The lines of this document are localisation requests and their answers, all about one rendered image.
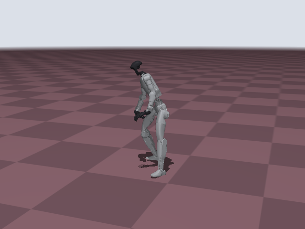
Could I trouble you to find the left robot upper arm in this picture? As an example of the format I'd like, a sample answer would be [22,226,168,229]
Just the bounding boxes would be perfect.
[143,75,156,96]

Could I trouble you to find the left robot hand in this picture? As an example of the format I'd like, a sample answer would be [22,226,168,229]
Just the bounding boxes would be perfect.
[134,110,151,121]

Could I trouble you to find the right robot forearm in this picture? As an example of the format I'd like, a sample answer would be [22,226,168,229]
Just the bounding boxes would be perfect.
[135,99,144,111]

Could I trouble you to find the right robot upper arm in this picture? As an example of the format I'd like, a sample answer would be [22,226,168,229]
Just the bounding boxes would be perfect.
[139,86,146,100]

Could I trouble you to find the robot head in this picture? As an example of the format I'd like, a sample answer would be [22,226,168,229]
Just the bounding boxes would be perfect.
[130,61,147,77]

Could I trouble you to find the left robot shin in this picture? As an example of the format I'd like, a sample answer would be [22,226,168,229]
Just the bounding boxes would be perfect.
[157,138,167,171]

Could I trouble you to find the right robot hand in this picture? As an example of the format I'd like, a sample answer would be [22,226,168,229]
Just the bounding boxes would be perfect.
[134,110,145,119]

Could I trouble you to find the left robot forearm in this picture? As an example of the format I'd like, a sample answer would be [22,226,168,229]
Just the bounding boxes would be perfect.
[146,92,155,115]

